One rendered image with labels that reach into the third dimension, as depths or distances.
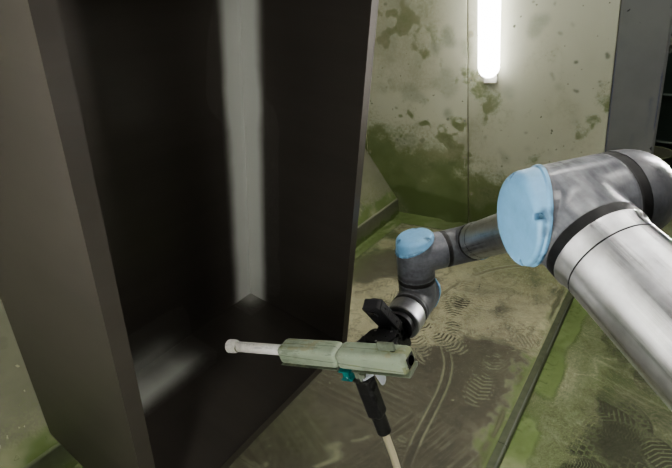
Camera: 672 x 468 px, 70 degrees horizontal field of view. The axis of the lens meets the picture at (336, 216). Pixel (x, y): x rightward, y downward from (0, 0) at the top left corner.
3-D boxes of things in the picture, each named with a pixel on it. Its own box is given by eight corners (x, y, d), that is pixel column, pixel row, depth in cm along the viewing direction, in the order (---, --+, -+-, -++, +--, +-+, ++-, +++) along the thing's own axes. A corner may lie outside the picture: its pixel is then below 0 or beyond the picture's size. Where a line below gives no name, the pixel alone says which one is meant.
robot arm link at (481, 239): (716, 121, 57) (473, 219, 123) (629, 138, 55) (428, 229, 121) (750, 213, 56) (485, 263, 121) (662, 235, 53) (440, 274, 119)
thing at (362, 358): (442, 432, 94) (410, 335, 87) (434, 451, 90) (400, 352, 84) (264, 401, 122) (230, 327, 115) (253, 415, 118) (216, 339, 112)
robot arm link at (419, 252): (431, 221, 118) (433, 265, 122) (388, 230, 115) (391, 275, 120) (449, 235, 109) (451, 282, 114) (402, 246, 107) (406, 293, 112)
